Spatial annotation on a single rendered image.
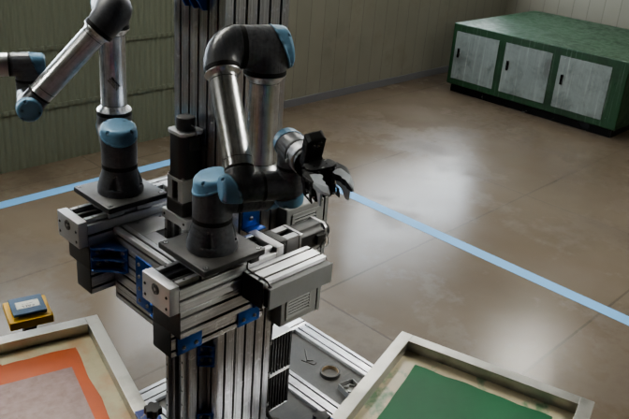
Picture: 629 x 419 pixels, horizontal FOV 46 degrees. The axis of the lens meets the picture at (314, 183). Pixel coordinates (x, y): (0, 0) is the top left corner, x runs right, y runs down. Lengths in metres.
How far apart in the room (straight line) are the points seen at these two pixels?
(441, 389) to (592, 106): 6.02
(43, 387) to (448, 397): 1.11
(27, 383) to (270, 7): 1.26
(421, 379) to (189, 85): 1.13
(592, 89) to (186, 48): 6.07
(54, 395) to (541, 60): 6.76
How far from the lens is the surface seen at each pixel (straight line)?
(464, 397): 2.21
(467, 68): 8.65
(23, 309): 2.50
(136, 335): 4.02
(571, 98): 8.07
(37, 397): 2.17
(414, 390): 2.19
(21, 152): 6.06
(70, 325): 2.36
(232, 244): 2.14
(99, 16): 2.35
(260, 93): 2.01
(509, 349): 4.19
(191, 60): 2.31
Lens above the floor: 2.30
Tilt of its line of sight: 23 degrees down
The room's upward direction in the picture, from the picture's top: 4 degrees clockwise
